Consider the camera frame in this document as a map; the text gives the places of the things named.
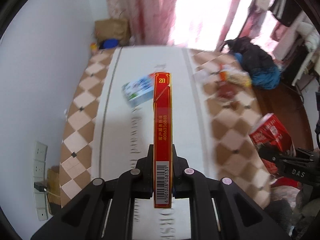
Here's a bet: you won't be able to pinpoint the blue jacket pile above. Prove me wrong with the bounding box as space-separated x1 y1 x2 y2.
233 51 280 90

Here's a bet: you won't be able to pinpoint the checkered brown white tablecloth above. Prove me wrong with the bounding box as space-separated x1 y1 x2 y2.
60 46 270 207

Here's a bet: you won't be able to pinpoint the black clothes pile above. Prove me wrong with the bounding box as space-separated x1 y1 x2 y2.
223 37 275 75

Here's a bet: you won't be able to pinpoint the red cigarette box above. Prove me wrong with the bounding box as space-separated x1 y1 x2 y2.
153 72 173 209

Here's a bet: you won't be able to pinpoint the black plug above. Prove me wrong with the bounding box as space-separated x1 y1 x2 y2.
34 182 47 193

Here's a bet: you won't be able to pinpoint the white wall socket strip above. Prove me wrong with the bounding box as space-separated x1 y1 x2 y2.
33 141 48 221

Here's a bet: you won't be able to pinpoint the red blanket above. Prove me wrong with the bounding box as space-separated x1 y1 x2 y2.
271 177 303 190

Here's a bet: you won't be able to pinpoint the brown paper bag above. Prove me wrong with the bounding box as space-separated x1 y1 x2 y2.
94 18 131 46

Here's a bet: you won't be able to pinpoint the dark red wrapper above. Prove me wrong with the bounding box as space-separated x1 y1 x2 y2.
217 83 236 100

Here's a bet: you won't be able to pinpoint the red drink carton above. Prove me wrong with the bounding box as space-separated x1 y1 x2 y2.
248 113 296 178

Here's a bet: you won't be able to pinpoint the pink floral curtain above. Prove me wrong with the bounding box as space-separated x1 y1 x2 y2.
107 0 240 50

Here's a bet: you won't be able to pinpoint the blue lid white tub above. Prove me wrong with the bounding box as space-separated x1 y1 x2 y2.
99 38 119 49

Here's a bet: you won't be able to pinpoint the hanging clothes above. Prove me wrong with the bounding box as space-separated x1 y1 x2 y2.
241 0 319 86

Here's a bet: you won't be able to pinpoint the orange snack bag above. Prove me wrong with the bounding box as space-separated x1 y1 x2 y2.
219 64 252 88

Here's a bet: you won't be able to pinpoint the blue white milk carton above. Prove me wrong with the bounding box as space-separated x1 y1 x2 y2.
121 73 155 108

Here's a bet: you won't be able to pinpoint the small orange bottle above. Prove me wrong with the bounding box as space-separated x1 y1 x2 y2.
90 43 98 54

